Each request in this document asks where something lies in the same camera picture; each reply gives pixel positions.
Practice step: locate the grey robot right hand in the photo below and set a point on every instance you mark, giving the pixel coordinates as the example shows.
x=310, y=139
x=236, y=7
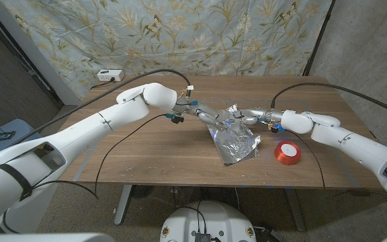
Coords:
x=252, y=116

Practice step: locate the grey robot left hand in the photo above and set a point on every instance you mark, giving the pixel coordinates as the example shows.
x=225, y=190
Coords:
x=207, y=114

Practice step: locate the crinkled aluminum foil sheet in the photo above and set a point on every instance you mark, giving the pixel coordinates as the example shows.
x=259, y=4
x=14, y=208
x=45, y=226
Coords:
x=237, y=141

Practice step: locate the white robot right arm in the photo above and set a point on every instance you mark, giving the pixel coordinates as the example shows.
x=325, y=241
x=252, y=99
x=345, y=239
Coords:
x=334, y=131

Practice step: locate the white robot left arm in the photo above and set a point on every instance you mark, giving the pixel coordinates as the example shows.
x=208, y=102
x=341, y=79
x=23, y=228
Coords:
x=79, y=134

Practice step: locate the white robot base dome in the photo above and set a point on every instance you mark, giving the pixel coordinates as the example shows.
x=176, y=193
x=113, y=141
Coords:
x=213, y=218

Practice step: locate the red tape roll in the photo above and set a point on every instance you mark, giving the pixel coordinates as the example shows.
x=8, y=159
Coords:
x=282, y=158

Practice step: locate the floral light blue backdrop cloth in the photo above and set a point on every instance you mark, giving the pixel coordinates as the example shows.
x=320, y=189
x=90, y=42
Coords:
x=180, y=33

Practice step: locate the black backdrop stand pole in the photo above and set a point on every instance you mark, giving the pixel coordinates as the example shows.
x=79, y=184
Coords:
x=317, y=37

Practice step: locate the white power strip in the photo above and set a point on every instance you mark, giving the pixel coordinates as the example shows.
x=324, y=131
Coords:
x=109, y=75

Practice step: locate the grey metal table leg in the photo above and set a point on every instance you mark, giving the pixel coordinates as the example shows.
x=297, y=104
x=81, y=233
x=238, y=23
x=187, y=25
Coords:
x=122, y=205
x=296, y=211

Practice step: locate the small grey box on base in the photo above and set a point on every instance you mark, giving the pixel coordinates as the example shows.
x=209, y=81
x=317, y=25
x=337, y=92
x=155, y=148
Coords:
x=202, y=237

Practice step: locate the blue plastic bin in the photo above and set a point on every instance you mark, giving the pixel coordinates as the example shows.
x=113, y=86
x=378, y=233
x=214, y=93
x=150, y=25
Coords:
x=12, y=129

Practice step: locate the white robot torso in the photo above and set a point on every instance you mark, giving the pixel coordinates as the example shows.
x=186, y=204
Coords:
x=45, y=238

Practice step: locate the black label on bin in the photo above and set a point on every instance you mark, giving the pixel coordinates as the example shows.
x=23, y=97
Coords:
x=0, y=136

